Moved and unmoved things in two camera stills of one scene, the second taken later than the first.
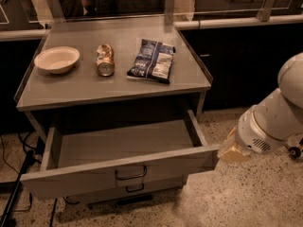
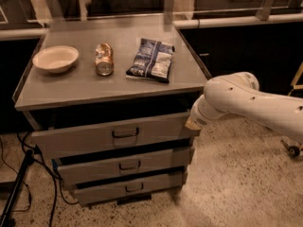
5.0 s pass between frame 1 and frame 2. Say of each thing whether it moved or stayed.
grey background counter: stayed
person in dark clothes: stayed
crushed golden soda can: stayed
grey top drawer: moved
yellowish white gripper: moved
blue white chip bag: stayed
